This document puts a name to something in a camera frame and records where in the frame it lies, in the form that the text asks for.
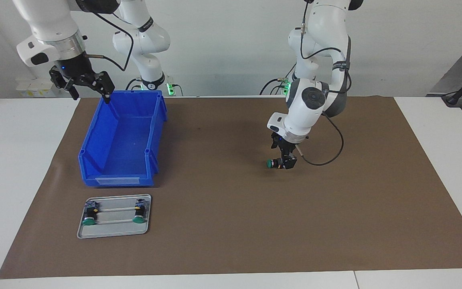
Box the blue plastic storage bin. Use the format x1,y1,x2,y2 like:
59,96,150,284
78,90,168,188

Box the brown table mat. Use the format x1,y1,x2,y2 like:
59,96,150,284
0,96,462,279

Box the silver metal tray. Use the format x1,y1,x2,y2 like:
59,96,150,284
77,194,152,240

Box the white wall box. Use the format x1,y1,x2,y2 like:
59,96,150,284
16,77,57,98

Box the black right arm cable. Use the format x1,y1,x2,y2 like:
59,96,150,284
83,0,134,72

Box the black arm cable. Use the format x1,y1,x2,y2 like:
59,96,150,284
83,0,134,72
299,0,352,166

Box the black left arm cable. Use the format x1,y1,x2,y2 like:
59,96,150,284
299,0,352,166

